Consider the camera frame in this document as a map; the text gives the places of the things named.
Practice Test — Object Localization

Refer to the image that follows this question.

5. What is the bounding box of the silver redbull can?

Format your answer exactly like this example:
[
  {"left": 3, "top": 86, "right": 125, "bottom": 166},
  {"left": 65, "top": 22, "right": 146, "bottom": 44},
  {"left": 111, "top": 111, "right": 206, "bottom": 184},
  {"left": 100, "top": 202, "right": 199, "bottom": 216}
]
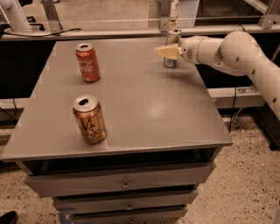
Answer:
[{"left": 164, "top": 28, "right": 181, "bottom": 68}]

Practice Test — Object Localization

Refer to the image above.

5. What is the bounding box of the top grey drawer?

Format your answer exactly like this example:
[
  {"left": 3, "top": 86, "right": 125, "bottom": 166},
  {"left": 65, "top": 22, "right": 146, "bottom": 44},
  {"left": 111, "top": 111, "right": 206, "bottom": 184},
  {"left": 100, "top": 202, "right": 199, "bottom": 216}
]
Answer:
[{"left": 26, "top": 162, "right": 215, "bottom": 197}]

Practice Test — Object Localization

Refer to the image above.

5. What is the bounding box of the white pipe top left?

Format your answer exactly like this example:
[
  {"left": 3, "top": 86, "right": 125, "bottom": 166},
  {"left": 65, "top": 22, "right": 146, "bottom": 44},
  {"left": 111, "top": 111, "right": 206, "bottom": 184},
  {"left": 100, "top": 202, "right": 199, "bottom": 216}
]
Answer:
[{"left": 0, "top": 0, "right": 32, "bottom": 32}]

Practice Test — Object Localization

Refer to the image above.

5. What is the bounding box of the metal rail behind table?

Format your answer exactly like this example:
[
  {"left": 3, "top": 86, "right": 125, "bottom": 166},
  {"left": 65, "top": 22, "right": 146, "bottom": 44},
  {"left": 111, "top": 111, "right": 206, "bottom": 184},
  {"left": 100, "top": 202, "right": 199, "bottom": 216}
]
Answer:
[{"left": 0, "top": 24, "right": 280, "bottom": 41}]

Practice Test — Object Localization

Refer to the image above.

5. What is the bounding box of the bottom grey drawer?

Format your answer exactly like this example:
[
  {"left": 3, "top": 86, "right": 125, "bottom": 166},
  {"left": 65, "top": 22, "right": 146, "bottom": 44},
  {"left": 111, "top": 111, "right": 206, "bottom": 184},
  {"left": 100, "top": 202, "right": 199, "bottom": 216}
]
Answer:
[{"left": 71, "top": 206, "right": 186, "bottom": 224}]

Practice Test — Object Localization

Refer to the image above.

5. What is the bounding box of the orange lacroix can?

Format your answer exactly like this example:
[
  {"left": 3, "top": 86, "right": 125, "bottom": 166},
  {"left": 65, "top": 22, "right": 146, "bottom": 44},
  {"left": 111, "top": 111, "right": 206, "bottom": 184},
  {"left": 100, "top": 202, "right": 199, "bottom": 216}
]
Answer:
[{"left": 73, "top": 94, "right": 106, "bottom": 144}]

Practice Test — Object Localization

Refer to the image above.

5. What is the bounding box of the grey drawer cabinet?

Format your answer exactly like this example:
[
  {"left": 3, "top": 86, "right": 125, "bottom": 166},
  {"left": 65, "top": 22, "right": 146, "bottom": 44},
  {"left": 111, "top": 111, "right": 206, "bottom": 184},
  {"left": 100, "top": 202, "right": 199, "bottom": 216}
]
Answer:
[{"left": 1, "top": 37, "right": 234, "bottom": 224}]

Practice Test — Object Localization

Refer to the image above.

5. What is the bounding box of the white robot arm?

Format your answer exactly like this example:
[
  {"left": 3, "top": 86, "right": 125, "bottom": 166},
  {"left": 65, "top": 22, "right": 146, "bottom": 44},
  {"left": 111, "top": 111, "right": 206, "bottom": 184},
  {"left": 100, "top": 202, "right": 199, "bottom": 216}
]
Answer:
[{"left": 155, "top": 31, "right": 280, "bottom": 119}]

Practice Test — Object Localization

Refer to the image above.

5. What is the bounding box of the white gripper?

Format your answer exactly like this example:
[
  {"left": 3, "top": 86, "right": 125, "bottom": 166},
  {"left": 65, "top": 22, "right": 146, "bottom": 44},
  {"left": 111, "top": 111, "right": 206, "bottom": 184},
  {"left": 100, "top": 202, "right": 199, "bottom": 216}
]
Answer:
[{"left": 154, "top": 36, "right": 206, "bottom": 64}]

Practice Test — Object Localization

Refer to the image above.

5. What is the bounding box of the middle grey drawer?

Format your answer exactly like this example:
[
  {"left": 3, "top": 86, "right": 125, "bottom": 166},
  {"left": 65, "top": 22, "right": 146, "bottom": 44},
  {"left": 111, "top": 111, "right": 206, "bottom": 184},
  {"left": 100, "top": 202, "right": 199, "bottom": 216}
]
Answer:
[{"left": 54, "top": 189, "right": 198, "bottom": 214}]

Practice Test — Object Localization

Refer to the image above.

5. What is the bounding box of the black cable on rail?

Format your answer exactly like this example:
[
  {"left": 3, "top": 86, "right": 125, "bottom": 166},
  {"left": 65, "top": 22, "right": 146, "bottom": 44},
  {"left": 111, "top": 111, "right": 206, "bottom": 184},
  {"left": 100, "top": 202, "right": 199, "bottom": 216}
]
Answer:
[{"left": 3, "top": 27, "right": 82, "bottom": 38}]

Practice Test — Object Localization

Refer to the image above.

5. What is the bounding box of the grey drawer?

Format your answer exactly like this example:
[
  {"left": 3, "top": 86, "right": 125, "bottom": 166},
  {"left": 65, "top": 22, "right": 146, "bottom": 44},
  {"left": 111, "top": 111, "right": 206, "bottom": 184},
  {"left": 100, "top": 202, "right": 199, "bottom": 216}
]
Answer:
[
  {"left": 54, "top": 189, "right": 198, "bottom": 214},
  {"left": 26, "top": 162, "right": 215, "bottom": 197},
  {"left": 71, "top": 206, "right": 186, "bottom": 224}
]

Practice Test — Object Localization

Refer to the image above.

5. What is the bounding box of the black shoe bottom left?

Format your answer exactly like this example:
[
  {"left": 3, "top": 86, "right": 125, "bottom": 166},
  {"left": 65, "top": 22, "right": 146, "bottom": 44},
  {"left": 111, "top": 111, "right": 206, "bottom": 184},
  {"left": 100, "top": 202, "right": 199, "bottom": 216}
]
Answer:
[{"left": 0, "top": 211, "right": 18, "bottom": 224}]

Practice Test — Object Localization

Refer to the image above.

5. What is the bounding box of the red coca-cola can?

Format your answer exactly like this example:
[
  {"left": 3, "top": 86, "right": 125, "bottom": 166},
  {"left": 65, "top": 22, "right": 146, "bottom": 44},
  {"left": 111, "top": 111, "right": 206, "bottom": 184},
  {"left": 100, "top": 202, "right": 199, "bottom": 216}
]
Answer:
[{"left": 76, "top": 43, "right": 100, "bottom": 82}]

